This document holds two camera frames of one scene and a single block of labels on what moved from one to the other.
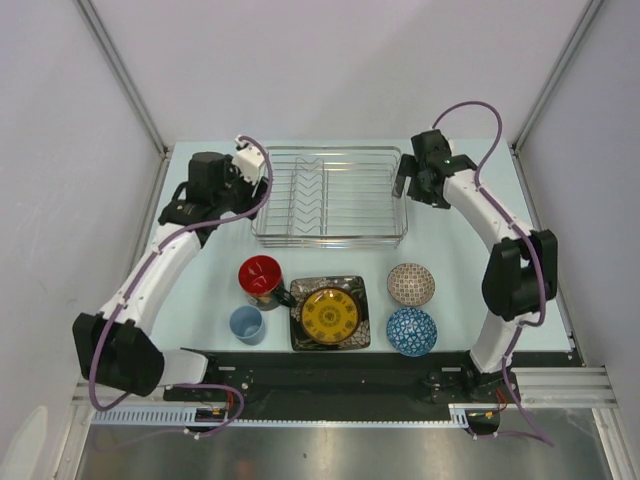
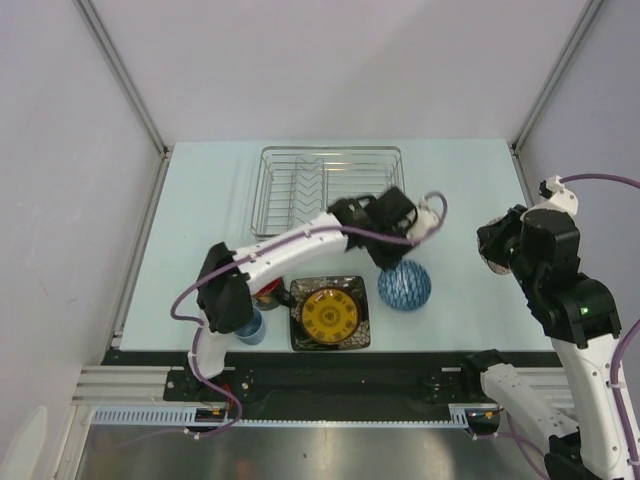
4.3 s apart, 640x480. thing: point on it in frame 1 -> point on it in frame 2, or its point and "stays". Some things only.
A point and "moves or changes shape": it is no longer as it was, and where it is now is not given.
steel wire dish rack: x=331 y=197 stays
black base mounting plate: x=252 y=381 stays
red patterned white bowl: x=410 y=284 moves or changes shape
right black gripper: x=409 y=167 -> x=491 y=234
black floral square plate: x=303 y=286 stays
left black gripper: x=249 y=201 -> x=387 y=260
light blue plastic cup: x=247 y=324 stays
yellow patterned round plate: x=330 y=315 stays
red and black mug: x=260 y=277 stays
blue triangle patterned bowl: x=411 y=332 -> x=405 y=288
